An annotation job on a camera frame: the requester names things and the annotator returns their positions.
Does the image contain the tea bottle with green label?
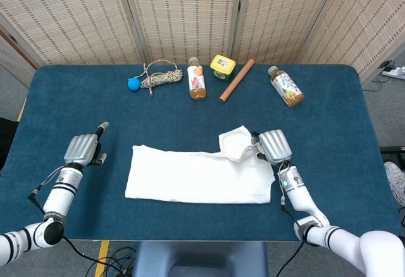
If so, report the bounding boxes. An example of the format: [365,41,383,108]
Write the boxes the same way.
[267,65,305,108]

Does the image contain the blue table mat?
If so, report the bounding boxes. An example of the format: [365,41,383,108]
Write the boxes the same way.
[0,64,402,242]

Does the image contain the black floor bar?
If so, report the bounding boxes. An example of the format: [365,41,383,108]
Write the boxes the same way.
[379,145,405,154]

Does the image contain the woven folding screen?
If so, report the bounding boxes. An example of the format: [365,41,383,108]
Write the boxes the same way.
[0,0,405,80]

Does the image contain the white sneaker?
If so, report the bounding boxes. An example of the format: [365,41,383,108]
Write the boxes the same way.
[383,161,405,207]

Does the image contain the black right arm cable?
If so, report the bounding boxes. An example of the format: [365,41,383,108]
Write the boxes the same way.
[275,196,306,277]

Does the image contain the beige braided rope bundle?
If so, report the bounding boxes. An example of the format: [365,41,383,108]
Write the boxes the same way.
[131,59,184,97]

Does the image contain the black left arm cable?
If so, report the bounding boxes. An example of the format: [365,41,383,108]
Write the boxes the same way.
[27,187,47,216]

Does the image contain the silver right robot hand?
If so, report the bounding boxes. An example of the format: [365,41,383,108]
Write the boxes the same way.
[250,129,293,166]

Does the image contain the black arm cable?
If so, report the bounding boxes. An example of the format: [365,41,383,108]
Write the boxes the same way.
[27,187,47,216]
[275,196,306,277]

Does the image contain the wooden rolling pin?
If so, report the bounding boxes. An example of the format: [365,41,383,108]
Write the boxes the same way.
[218,58,256,104]

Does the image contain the black object beside table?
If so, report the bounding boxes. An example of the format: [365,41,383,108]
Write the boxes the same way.
[0,117,18,172]

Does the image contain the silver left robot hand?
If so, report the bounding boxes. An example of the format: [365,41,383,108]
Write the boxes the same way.
[63,121,110,168]

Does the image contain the green tub with yellow lid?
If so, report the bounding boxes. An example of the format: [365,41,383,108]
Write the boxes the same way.
[209,54,237,82]

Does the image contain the white power strip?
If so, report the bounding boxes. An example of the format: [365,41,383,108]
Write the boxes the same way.
[382,66,405,80]

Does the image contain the white T-shirt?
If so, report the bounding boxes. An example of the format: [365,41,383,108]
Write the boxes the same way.
[124,125,276,204]

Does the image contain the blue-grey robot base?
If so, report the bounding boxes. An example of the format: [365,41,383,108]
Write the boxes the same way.
[132,241,269,277]

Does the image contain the tea bottle with red label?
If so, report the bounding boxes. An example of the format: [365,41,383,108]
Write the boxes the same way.
[187,56,208,101]

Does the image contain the black floor cables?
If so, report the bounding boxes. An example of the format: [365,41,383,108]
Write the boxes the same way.
[85,247,137,277]

